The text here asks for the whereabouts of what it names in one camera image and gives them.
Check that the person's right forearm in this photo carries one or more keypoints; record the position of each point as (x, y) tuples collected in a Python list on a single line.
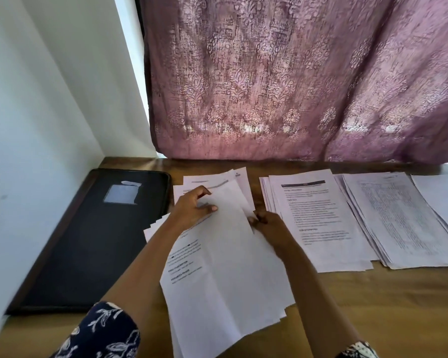
[(317, 302)]

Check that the stack of printed papers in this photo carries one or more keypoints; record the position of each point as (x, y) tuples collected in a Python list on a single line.
[(224, 287)]

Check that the pink patterned curtain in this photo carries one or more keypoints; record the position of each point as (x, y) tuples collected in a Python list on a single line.
[(299, 70)]

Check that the grey-header text paper pile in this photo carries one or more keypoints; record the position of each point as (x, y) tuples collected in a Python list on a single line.
[(231, 179)]

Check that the person's left hand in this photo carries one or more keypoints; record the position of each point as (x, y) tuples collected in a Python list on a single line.
[(188, 211)]

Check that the dark-header text paper pile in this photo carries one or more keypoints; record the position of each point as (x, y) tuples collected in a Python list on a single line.
[(321, 220)]

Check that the white curtain lining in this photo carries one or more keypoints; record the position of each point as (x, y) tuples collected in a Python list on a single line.
[(97, 70)]

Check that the table-print paper pile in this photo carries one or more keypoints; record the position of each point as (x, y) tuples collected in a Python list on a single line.
[(411, 220)]

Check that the person's left forearm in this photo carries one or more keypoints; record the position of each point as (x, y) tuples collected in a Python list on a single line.
[(145, 268)]

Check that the person's right hand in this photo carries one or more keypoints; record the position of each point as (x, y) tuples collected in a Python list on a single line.
[(275, 231)]

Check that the black folder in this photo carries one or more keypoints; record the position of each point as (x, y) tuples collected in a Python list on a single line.
[(97, 235)]

